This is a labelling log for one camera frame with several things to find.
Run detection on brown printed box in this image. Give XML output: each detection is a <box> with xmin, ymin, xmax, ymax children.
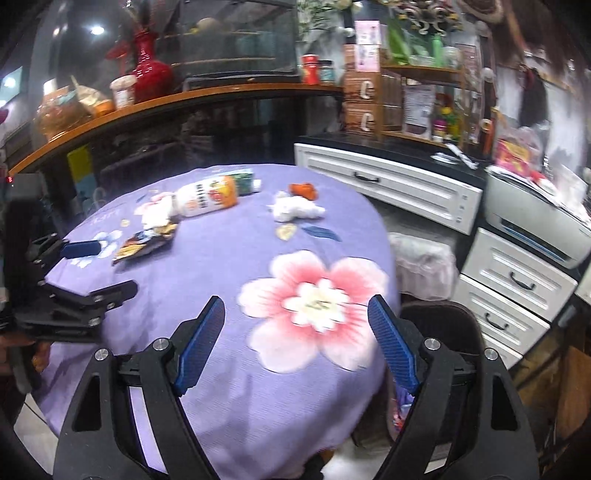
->
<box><xmin>344</xmin><ymin>74</ymin><xmax>384</xmax><ymax>104</ymax></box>
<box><xmin>344</xmin><ymin>102</ymin><xmax>384</xmax><ymax>139</ymax></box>

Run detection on plastic drink cup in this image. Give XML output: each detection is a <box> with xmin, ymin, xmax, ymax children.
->
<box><xmin>111</xmin><ymin>75</ymin><xmax>138</xmax><ymax>109</ymax></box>

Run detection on pink plastic bag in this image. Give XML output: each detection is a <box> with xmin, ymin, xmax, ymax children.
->
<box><xmin>492</xmin><ymin>124</ymin><xmax>550</xmax><ymax>178</ymax></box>

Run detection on purple floral tablecloth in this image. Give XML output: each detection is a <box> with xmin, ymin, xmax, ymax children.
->
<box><xmin>34</xmin><ymin>164</ymin><xmax>398</xmax><ymax>480</ymax></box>

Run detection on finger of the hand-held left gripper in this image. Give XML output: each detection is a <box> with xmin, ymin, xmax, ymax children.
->
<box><xmin>34</xmin><ymin>279</ymin><xmax>139</xmax><ymax>325</ymax></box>
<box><xmin>25</xmin><ymin>233</ymin><xmax>103</xmax><ymax>265</ymax></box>

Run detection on glass terrarium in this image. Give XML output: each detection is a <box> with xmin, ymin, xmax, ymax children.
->
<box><xmin>157</xmin><ymin>0</ymin><xmax>301</xmax><ymax>84</ymax></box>

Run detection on cardboard box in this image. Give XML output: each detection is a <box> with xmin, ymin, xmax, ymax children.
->
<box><xmin>554</xmin><ymin>346</ymin><xmax>591</xmax><ymax>439</ymax></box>

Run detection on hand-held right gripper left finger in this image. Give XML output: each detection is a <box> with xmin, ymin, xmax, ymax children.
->
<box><xmin>53</xmin><ymin>295</ymin><xmax>227</xmax><ymax>480</ymax></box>

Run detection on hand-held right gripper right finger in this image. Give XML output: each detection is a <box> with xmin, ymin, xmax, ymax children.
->
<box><xmin>367</xmin><ymin>294</ymin><xmax>541</xmax><ymax>480</ymax></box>

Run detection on pink photo card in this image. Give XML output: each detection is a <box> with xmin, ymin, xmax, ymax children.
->
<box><xmin>355</xmin><ymin>21</ymin><xmax>382</xmax><ymax>47</ymax></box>

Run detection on green leafy branches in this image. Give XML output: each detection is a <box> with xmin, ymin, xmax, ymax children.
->
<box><xmin>298</xmin><ymin>0</ymin><xmax>356</xmax><ymax>28</ymax></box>

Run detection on dark snack wrapper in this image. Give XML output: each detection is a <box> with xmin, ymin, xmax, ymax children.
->
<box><xmin>113</xmin><ymin>222</ymin><xmax>179</xmax><ymax>265</ymax></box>

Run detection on red canister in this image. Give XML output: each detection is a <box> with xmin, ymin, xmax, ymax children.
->
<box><xmin>301</xmin><ymin>54</ymin><xmax>321</xmax><ymax>85</ymax></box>

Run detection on person's left hand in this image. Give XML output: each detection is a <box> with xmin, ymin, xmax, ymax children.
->
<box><xmin>0</xmin><ymin>335</ymin><xmax>51</xmax><ymax>374</ymax></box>

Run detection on white photo box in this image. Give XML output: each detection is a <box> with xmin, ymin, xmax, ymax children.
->
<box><xmin>355</xmin><ymin>45</ymin><xmax>380</xmax><ymax>72</ymax></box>

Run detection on white bottle with orange label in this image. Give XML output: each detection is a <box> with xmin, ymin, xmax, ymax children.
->
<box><xmin>173</xmin><ymin>175</ymin><xmax>239</xmax><ymax>217</ymax></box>

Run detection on wooden counter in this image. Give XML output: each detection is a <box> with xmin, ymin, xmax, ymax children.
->
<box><xmin>9</xmin><ymin>83</ymin><xmax>345</xmax><ymax>178</ymax></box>

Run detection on white drawer cabinet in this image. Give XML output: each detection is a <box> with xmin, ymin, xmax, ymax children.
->
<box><xmin>294</xmin><ymin>141</ymin><xmax>591</xmax><ymax>370</ymax></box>

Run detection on bin with clear liner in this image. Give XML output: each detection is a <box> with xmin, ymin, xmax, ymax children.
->
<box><xmin>388</xmin><ymin>232</ymin><xmax>458</xmax><ymax>301</ymax></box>

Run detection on red vase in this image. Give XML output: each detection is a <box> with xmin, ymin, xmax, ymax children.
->
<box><xmin>131</xmin><ymin>30</ymin><xmax>175</xmax><ymax>92</ymax></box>

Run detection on wooden shelf rack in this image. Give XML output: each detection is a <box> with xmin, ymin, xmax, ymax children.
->
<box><xmin>381</xmin><ymin>65</ymin><xmax>467</xmax><ymax>144</ymax></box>

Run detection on ornate headdress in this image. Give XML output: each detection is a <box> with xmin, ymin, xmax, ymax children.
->
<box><xmin>388</xmin><ymin>0</ymin><xmax>462</xmax><ymax>33</ymax></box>

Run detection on white tube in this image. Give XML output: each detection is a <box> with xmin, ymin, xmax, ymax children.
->
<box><xmin>445</xmin><ymin>143</ymin><xmax>481</xmax><ymax>169</ymax></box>

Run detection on white tissue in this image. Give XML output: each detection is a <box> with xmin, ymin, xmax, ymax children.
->
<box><xmin>270</xmin><ymin>191</ymin><xmax>326</xmax><ymax>223</ymax></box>
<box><xmin>139</xmin><ymin>194</ymin><xmax>178</xmax><ymax>230</ymax></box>

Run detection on white printer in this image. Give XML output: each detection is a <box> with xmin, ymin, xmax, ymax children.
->
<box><xmin>485</xmin><ymin>166</ymin><xmax>591</xmax><ymax>271</ymax></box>

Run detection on green carton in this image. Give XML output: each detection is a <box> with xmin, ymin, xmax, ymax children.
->
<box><xmin>233</xmin><ymin>169</ymin><xmax>262</xmax><ymax>193</ymax></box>

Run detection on glass bowl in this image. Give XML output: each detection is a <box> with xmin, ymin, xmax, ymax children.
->
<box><xmin>34</xmin><ymin>88</ymin><xmax>93</xmax><ymax>139</ymax></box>

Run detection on golden snack bag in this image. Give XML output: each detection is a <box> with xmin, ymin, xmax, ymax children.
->
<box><xmin>71</xmin><ymin>76</ymin><xmax>116</xmax><ymax>116</ymax></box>

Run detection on dark brown waste bin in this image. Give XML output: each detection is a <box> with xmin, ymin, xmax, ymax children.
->
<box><xmin>355</xmin><ymin>302</ymin><xmax>485</xmax><ymax>462</ymax></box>

